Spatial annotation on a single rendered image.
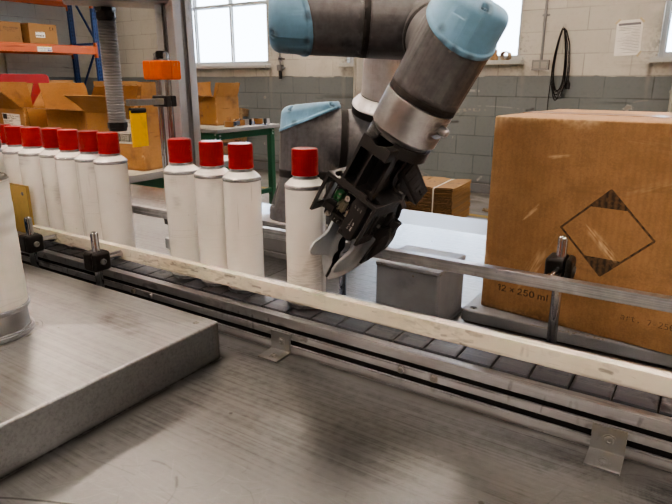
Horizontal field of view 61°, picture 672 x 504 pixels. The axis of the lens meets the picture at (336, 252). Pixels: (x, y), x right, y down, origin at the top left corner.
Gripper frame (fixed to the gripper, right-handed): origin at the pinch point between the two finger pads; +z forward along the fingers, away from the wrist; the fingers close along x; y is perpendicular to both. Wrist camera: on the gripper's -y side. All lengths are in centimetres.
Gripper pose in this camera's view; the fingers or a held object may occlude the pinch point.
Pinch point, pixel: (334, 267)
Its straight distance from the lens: 73.5
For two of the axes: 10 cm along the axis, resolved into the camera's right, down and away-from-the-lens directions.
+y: -5.4, 2.4, -8.0
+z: -4.2, 7.5, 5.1
